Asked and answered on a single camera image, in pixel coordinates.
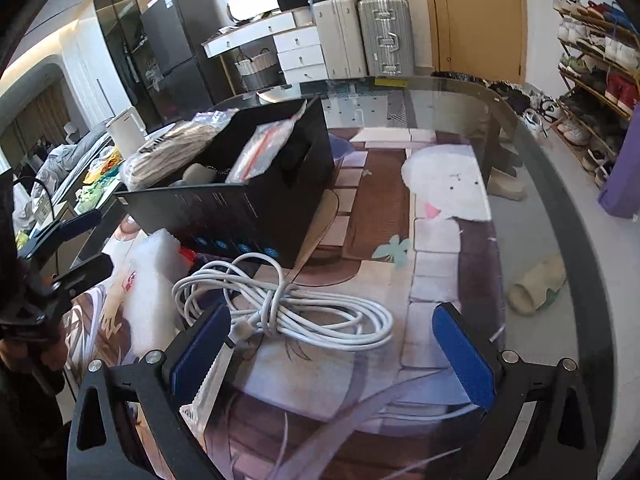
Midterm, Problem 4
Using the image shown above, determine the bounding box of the white cable bundle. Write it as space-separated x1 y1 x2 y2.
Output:
172 252 394 354

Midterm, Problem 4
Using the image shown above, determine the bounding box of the shoe rack with shoes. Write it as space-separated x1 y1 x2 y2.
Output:
552 0 640 192

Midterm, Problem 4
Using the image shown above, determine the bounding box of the rope bag with red seal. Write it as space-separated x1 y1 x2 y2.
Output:
224 101 307 185

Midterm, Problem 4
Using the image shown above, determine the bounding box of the wooden door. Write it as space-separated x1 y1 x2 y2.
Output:
422 0 527 84

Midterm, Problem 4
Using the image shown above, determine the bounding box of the person's left hand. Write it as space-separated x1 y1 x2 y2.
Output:
0 327 66 374

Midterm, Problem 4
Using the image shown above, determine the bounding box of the white suitcase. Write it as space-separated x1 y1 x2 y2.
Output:
310 0 369 81

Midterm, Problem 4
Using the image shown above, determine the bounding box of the white electric kettle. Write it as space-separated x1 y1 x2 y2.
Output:
105 108 147 156

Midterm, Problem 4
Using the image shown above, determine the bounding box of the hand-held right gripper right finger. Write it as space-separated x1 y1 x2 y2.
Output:
432 302 599 480

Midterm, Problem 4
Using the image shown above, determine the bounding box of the green plastic bag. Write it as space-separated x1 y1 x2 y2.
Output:
74 179 121 211

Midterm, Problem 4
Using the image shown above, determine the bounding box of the woven laundry basket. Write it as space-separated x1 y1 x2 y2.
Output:
234 47 284 91

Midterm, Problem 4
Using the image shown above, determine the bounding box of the purple bag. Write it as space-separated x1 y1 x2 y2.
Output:
598 104 640 219

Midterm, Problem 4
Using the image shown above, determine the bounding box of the yellow snack bag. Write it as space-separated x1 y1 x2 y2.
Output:
84 152 124 181

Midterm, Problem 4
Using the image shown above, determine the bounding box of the white vanity desk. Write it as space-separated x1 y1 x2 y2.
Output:
202 7 327 92

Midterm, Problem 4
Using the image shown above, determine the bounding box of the grey bedding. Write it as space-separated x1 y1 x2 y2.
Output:
12 127 112 227

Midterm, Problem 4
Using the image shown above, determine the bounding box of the pile of shoes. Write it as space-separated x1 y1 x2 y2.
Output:
487 79 562 137

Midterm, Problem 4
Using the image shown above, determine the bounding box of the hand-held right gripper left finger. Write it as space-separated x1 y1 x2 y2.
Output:
67 303 233 480

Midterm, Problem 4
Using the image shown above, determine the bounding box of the oval mirror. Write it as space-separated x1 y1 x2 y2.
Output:
227 0 281 22

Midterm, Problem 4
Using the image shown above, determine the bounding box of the dark glass cabinet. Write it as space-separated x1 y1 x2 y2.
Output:
93 0 152 117

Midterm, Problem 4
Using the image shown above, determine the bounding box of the silver suitcase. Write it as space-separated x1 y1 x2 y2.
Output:
357 0 416 79

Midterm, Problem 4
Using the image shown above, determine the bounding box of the black cardboard box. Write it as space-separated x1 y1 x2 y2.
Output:
115 96 336 270

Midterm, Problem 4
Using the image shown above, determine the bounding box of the brown curtain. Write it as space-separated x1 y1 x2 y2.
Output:
0 82 72 162

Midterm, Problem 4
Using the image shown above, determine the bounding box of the beige slipper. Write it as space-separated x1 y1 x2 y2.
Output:
487 167 527 202
506 254 567 317

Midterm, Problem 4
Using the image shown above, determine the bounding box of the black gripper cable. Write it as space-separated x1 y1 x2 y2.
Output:
12 177 57 222

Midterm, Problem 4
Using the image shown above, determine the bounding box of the white low counter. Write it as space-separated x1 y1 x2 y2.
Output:
50 127 189 271

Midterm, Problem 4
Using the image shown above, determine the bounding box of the white foam wrap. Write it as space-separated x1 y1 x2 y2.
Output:
121 229 197 361

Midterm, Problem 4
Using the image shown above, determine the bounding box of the rope bag with black logo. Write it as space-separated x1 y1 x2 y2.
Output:
119 108 240 192

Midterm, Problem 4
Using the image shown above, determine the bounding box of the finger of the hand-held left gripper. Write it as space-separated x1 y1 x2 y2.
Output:
17 208 104 261
29 254 115 329

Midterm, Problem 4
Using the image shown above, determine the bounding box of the dark grey refrigerator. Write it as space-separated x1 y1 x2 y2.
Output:
139 0 236 122

